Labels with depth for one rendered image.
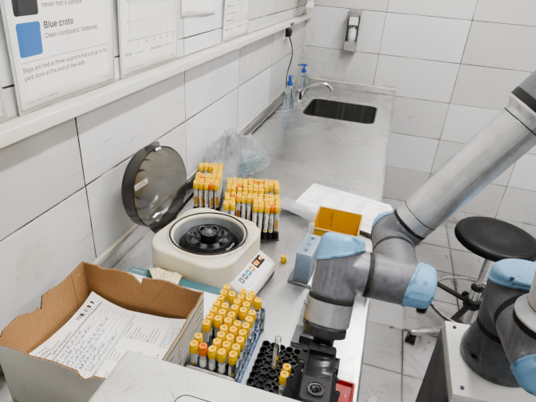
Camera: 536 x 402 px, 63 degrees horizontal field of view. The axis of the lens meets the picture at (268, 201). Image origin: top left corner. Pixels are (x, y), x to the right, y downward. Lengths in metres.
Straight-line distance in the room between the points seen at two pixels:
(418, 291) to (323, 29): 2.61
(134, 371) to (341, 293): 0.33
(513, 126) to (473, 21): 2.41
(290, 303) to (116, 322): 0.41
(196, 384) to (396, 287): 0.34
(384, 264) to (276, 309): 0.43
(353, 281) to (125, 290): 0.51
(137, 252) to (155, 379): 0.75
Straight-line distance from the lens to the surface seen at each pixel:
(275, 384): 0.91
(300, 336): 0.98
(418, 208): 0.80
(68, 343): 0.96
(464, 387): 1.00
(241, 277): 1.08
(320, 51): 3.20
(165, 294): 0.94
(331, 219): 1.34
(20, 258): 0.97
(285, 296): 1.12
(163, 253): 1.07
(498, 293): 0.93
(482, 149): 0.77
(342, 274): 0.71
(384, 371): 2.21
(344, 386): 0.96
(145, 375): 0.56
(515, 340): 0.84
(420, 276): 0.73
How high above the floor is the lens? 1.61
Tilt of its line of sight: 28 degrees down
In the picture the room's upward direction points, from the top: 5 degrees clockwise
